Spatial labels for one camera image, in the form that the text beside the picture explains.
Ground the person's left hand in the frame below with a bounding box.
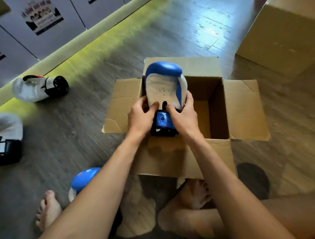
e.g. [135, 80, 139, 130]
[127, 96, 160, 140]

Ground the person's right hand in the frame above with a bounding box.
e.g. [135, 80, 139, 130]
[165, 90, 201, 142]

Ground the blue and white boxing glove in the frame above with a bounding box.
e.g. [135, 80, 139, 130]
[144, 61, 188, 137]
[68, 167, 102, 203]

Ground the person's right forearm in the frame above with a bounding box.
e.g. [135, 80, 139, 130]
[187, 135, 297, 239]

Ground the person's left forearm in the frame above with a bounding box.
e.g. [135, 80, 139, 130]
[39, 134, 146, 239]

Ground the open brown cardboard box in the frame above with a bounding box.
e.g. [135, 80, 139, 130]
[102, 57, 271, 180]

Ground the person's right foot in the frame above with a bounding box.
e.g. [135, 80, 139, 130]
[177, 179, 212, 210]

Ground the person's foot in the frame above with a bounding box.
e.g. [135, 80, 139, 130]
[177, 179, 212, 210]
[35, 190, 63, 232]

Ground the cream cabinet plinth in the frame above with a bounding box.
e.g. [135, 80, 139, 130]
[0, 0, 151, 107]

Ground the person's right leg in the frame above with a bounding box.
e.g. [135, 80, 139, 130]
[157, 192, 315, 239]

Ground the grey locker cabinet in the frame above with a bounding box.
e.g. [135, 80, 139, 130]
[0, 0, 133, 88]

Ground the white and black boxing glove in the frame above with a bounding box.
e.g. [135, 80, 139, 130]
[0, 113, 23, 166]
[12, 75, 69, 103]

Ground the large closed cardboard box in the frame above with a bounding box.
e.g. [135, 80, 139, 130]
[236, 0, 315, 77]

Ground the black and white poster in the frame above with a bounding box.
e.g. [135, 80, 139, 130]
[21, 0, 64, 36]

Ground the person's left foot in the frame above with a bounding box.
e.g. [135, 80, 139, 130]
[35, 190, 63, 232]

